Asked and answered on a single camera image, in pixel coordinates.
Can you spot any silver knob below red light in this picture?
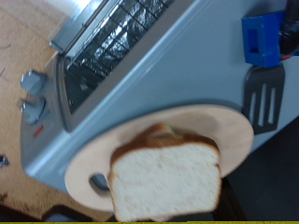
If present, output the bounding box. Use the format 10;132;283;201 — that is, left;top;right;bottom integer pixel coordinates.
18;97;49;126

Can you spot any metal spatula with blue block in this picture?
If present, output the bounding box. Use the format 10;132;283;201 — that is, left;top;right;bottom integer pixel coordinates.
240;0;299;135

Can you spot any silver knob at oven bottom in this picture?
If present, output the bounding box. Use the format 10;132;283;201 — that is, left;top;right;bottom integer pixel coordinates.
20;69;49;95

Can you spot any red oven indicator light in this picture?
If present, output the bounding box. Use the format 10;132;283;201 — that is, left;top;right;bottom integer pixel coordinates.
33;123;45;139

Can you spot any white bread slice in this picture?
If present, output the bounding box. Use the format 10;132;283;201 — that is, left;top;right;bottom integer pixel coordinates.
107;142;223;223

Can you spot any bread slice with brown crust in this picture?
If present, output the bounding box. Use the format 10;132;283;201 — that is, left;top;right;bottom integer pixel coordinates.
109;122;221;164

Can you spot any oval wooden cutting board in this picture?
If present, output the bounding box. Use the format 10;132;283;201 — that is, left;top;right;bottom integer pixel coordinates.
64;104;255;214

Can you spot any metal wire oven rack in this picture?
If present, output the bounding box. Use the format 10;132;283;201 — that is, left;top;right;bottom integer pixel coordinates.
64;0;176;115

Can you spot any silver toaster oven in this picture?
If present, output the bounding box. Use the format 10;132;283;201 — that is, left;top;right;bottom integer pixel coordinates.
19;0;299;194

